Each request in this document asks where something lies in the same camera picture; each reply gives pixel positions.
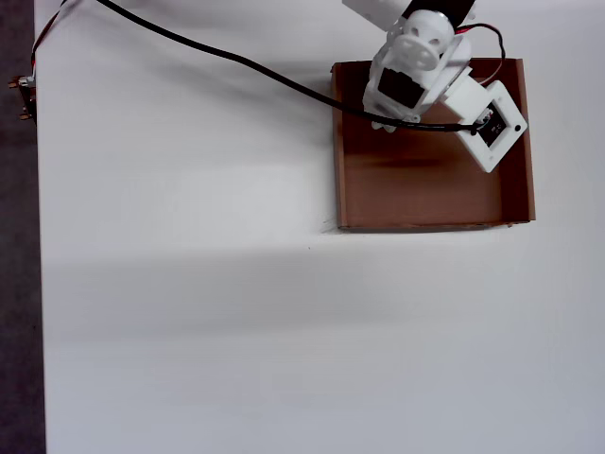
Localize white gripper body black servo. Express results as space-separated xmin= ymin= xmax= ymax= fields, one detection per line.
xmin=361 ymin=37 xmax=475 ymax=135

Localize white robot arm with base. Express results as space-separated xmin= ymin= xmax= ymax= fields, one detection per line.
xmin=342 ymin=0 xmax=477 ymax=72

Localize brown cardboard box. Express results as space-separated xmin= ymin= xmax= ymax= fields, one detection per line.
xmin=329 ymin=57 xmax=537 ymax=234

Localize small brown connector board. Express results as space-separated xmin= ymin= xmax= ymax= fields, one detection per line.
xmin=8 ymin=75 xmax=38 ymax=125

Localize thick black camera cable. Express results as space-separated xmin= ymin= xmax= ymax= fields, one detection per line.
xmin=96 ymin=0 xmax=478 ymax=133

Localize red black arm servo wires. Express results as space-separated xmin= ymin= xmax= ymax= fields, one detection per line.
xmin=455 ymin=23 xmax=508 ymax=87

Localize red white black base wire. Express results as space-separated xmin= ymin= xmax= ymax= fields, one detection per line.
xmin=28 ymin=0 xmax=71 ymax=89

